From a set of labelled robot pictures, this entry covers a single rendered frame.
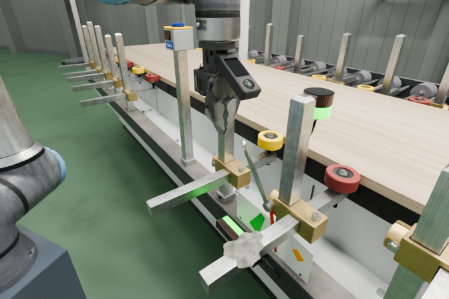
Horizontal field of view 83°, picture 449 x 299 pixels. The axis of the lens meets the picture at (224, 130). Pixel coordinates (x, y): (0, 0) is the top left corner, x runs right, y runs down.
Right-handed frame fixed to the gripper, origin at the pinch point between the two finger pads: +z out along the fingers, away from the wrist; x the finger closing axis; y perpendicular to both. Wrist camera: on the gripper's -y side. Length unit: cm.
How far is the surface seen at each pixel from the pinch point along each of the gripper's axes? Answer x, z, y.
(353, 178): -22.5, 10.7, -21.8
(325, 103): -11.3, -9.7, -17.7
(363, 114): -66, 11, -2
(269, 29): -115, -12, 101
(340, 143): -37.3, 11.3, -9.4
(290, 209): -5.5, 14.3, -17.4
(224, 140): -6.0, 8.2, 8.5
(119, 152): -10, 101, 188
